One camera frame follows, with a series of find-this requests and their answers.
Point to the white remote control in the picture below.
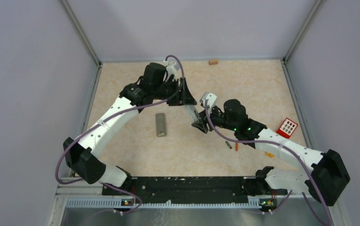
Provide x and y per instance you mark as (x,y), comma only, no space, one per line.
(192,111)

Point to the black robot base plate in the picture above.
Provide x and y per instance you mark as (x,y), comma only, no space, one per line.
(198,190)

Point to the grey slotted cable duct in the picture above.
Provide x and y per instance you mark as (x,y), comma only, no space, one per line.
(116,203)

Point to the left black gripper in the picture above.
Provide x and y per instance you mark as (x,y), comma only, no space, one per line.
(184,97)

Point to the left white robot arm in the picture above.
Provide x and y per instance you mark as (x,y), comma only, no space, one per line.
(82,153)

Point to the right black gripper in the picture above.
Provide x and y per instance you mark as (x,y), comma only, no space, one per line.
(202,122)

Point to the red white toy panel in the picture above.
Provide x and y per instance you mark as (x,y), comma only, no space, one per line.
(287,128)

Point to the yellow toy piece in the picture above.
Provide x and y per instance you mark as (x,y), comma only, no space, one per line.
(269,154)

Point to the grey remote battery cover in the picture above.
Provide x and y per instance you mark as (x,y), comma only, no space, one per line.
(161,127)

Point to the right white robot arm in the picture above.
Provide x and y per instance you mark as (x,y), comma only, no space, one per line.
(322,174)

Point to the small wooden block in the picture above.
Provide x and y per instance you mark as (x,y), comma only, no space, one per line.
(213,62)

